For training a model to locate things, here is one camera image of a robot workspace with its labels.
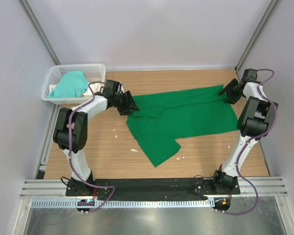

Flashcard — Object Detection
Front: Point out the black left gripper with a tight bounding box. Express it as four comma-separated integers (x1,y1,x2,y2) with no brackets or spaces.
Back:
113,91,139,116

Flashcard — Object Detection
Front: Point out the green t shirt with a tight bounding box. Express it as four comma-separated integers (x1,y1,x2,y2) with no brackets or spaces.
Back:
126,85,238,167

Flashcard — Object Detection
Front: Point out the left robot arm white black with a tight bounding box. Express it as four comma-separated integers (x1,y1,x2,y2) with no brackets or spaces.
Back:
53,80,140,196

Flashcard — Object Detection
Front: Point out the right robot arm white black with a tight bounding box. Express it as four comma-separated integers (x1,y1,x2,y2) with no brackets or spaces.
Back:
211,69,279,194

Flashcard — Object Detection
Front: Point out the white t shirt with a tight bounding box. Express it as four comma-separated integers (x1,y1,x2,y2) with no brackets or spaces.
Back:
48,83,102,98

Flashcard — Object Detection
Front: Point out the white plastic basket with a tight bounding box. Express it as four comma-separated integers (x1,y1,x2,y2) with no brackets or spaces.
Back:
41,64,106,105

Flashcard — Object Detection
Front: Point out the teal t shirt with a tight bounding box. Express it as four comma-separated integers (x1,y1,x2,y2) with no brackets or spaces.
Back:
58,70,89,87

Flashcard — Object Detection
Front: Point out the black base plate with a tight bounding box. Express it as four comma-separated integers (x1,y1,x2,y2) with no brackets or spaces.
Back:
66,177,241,202

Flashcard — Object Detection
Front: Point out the white slotted cable duct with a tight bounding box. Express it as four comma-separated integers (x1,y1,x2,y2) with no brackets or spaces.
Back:
31,198,215,209

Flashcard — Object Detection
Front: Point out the aluminium frame rail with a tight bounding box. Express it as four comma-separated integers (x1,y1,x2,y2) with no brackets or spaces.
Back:
20,177,288,201

